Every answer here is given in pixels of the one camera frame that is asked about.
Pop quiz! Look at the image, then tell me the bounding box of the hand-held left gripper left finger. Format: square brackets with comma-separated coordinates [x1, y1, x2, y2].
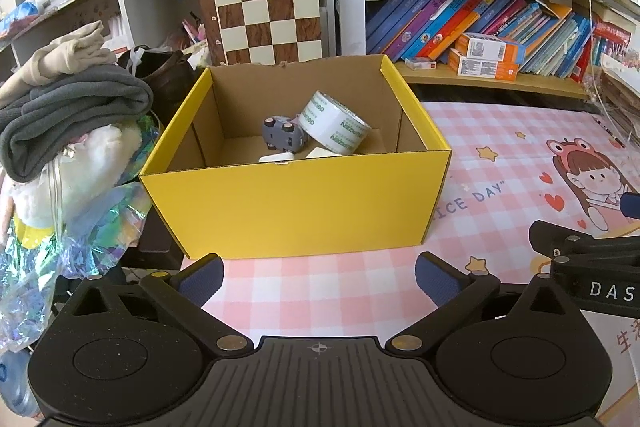
[50, 253, 254, 359]

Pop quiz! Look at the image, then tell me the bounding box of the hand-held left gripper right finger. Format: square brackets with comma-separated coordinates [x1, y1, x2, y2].
[384, 252, 591, 358]

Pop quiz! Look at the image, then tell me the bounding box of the yellow cardboard box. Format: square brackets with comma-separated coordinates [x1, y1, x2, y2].
[139, 54, 452, 260]

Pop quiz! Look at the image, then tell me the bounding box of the grey purple toy car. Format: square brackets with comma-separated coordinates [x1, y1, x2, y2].
[263, 116, 307, 154]

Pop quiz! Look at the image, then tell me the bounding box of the clear tape roll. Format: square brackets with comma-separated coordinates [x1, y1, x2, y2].
[298, 90, 371, 155]

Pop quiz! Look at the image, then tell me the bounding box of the black pen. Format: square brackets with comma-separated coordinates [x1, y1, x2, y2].
[591, 114, 626, 148]

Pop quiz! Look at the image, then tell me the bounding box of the pile of papers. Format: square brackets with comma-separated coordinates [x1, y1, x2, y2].
[597, 52, 640, 142]

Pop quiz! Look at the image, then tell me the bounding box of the iridescent wrapping film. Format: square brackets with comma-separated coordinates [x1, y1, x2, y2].
[0, 114, 161, 353]

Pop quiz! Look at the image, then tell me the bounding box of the white plush toy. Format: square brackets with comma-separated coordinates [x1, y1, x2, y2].
[0, 124, 141, 228]

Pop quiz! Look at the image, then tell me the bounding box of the white wooden bookshelf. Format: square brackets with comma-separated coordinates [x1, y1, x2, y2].
[0, 0, 640, 102]

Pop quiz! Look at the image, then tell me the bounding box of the orange white carton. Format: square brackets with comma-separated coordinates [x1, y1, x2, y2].
[447, 48, 521, 82]
[459, 32, 527, 62]

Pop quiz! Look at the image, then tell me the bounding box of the brown leather shoe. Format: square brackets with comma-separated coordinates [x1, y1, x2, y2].
[117, 47, 201, 128]

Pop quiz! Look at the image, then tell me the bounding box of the grey folded garment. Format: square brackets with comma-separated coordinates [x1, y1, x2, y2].
[0, 64, 155, 184]

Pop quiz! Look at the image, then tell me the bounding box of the blue water jug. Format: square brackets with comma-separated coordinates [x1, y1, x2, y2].
[0, 349, 41, 418]

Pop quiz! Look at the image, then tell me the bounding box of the pen holder with pens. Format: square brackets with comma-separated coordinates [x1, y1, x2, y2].
[180, 12, 211, 68]

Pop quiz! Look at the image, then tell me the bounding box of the row of colourful books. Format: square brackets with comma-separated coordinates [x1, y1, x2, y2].
[365, 0, 593, 82]

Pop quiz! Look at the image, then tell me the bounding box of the white red label packet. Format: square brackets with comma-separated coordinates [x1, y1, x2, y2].
[102, 14, 133, 52]

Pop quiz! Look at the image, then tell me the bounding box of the beige garment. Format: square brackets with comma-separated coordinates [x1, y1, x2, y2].
[0, 21, 117, 110]

